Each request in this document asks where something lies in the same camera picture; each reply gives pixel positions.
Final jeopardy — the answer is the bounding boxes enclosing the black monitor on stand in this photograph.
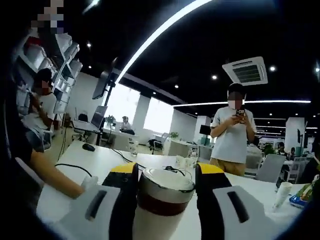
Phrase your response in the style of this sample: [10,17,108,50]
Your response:
[91,56,121,146]

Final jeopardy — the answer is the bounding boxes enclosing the curved ceiling light strip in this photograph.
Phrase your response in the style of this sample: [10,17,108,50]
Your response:
[172,99,312,108]

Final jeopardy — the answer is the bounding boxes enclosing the open laptop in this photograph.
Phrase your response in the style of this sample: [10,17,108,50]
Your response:
[72,105,109,133]

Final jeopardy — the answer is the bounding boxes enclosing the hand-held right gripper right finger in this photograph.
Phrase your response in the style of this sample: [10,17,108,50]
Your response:
[194,161,285,240]

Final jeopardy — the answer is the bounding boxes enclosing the stack of paper cups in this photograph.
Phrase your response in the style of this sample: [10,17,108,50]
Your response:
[271,181,294,214]

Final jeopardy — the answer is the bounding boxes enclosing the cream cup lid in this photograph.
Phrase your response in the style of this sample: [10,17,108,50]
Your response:
[136,167,197,201]

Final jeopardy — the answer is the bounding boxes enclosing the tangled thin cables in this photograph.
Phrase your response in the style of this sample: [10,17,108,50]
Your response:
[161,164,194,176]

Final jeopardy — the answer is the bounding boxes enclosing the green yellow toy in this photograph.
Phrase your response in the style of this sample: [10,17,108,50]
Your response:
[297,174,320,201]

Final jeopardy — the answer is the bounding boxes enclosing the ceiling air conditioner vent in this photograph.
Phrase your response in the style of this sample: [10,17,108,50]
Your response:
[221,56,269,87]

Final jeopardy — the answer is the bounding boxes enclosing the grey office chair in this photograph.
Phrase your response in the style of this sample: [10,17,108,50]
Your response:
[254,153,286,184]

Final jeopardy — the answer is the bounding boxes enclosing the cream water cup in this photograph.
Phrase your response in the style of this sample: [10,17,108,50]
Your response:
[132,193,193,240]

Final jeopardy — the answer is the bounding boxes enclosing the operator in black shirt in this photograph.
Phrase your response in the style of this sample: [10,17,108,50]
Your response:
[0,99,36,217]

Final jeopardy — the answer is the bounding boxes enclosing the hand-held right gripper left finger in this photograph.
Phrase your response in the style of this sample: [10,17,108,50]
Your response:
[57,162,141,240]

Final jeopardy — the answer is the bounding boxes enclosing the blue snack packet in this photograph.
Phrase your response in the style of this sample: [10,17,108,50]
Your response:
[288,194,309,209]

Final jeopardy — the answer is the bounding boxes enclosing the shelf rack with white boxes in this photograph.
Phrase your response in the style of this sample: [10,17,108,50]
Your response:
[17,32,84,119]

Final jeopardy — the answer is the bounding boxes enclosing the black cable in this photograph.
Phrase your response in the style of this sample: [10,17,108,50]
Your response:
[54,163,93,178]

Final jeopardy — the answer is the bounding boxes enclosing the clear drinking glass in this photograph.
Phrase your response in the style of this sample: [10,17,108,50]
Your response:
[129,140,140,158]

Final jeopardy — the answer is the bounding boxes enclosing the small black wall monitor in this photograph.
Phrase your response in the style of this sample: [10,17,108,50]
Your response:
[296,121,309,148]

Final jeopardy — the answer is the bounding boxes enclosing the white table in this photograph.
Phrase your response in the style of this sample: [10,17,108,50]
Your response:
[36,139,309,240]

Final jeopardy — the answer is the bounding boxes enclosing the long ceiling light strip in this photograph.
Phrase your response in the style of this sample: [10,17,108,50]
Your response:
[116,0,213,85]

